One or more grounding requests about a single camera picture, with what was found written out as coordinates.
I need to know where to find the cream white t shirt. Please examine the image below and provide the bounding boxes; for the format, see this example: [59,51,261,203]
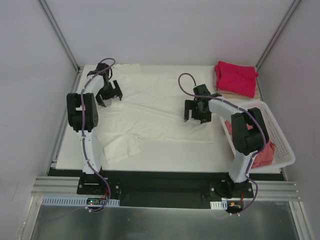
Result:
[97,64,221,164]

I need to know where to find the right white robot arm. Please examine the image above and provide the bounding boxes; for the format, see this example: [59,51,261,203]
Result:
[183,84,269,198]

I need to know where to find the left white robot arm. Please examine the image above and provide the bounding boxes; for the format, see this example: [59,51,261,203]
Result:
[66,62,123,174]

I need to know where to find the folded red t shirt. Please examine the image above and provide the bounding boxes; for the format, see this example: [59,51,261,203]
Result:
[214,61,259,98]

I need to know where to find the folded beige t shirt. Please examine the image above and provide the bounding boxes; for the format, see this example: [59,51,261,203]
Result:
[213,68,261,100]

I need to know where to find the pink crumpled t shirt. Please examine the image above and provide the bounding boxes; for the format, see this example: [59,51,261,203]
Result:
[224,120,276,169]

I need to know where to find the white plastic basket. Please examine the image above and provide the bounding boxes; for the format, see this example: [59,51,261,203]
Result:
[231,98,296,174]

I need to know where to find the left aluminium frame post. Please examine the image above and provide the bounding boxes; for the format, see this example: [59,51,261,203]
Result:
[37,0,81,73]

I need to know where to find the aluminium frame post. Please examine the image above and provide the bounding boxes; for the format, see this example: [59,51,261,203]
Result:
[255,0,303,71]
[37,0,81,73]

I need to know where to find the right white cable duct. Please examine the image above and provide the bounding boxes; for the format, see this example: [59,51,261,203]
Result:
[209,199,244,211]

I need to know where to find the white cable duct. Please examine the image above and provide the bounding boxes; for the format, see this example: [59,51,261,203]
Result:
[209,199,244,211]
[42,196,120,208]

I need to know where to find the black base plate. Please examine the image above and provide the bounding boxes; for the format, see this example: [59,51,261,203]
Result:
[76,170,254,209]

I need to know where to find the left white cable duct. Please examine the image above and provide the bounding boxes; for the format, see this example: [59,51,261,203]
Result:
[42,196,120,208]

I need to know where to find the right aluminium frame post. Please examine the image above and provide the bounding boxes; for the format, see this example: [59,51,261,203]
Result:
[255,0,303,71]

